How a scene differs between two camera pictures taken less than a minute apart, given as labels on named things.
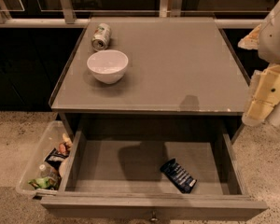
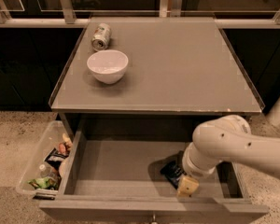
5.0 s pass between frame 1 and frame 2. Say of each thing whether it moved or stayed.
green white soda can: stayed
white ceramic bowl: stayed
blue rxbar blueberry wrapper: stayed
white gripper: moved
